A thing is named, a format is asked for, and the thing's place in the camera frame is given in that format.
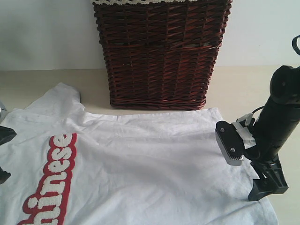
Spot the dark brown wicker basket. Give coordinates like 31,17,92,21
92,0,232,110

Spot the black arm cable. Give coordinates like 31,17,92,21
292,34,300,57

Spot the white t-shirt red logo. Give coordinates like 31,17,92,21
0,83,278,225

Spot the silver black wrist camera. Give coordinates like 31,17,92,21
215,120,244,166

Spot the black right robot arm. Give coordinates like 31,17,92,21
247,66,300,201

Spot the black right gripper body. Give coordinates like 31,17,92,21
246,98,300,161

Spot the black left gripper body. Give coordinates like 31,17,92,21
0,125,17,186

